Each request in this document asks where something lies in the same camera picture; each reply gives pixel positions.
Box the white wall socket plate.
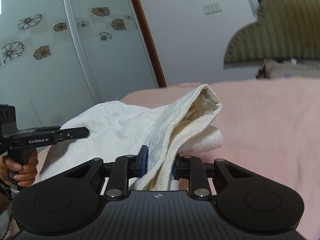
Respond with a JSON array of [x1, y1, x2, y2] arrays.
[[202, 2, 222, 15]]

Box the brown wooden door frame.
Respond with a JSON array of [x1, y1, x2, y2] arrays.
[[131, 0, 167, 88]]

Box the pink bed blanket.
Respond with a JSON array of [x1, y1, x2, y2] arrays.
[[40, 78, 319, 239]]

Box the white cream pants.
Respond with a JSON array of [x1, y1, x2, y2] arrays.
[[40, 84, 223, 191]]

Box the sliding wardrobe with flower decals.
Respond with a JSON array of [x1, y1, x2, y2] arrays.
[[1, 0, 158, 129]]

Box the person's left hand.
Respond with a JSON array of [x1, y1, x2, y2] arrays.
[[1, 149, 39, 187]]

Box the olive green upholstered headboard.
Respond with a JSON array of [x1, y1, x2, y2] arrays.
[[224, 0, 319, 64]]

